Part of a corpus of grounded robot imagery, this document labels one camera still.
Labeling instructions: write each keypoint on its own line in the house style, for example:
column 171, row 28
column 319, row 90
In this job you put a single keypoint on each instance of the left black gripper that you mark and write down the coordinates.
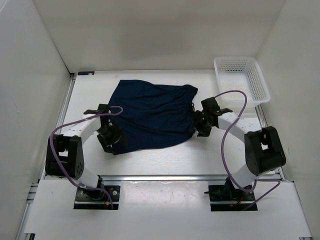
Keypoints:
column 106, row 143

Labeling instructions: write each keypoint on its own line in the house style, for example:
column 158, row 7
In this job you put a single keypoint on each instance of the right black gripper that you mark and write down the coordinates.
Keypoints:
column 204, row 132

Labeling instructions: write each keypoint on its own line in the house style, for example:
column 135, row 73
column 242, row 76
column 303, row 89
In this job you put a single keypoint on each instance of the navy blue shorts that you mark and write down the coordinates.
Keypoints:
column 154, row 116

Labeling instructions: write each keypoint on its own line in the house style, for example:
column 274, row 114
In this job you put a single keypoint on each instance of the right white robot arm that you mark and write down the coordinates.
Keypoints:
column 262, row 145

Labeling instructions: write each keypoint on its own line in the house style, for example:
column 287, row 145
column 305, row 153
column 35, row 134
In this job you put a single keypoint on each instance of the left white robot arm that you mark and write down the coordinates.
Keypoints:
column 65, row 155

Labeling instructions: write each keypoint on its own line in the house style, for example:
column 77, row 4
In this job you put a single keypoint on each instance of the white plastic basket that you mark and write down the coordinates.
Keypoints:
column 243, row 77

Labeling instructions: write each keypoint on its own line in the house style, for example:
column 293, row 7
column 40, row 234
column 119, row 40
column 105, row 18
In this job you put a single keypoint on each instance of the blue label sticker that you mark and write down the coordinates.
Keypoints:
column 86, row 73

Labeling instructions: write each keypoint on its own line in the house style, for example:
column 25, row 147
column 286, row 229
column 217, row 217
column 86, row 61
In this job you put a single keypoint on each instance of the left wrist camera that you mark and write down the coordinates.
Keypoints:
column 103, row 109

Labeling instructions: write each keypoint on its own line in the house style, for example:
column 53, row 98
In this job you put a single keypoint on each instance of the aluminium front rail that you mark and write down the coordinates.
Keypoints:
column 140, row 178

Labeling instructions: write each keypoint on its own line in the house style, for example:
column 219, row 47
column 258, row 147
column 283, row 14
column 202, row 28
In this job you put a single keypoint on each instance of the aluminium left rail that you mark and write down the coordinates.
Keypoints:
column 21, row 235

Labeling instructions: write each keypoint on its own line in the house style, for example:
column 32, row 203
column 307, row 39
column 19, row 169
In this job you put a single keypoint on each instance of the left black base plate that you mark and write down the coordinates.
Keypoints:
column 97, row 200

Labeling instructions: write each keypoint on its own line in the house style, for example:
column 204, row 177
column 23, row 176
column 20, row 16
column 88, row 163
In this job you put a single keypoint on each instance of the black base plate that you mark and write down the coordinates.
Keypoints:
column 225, row 200
column 97, row 200

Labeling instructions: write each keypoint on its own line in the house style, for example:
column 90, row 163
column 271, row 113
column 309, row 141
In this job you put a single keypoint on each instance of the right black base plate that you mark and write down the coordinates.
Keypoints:
column 225, row 200

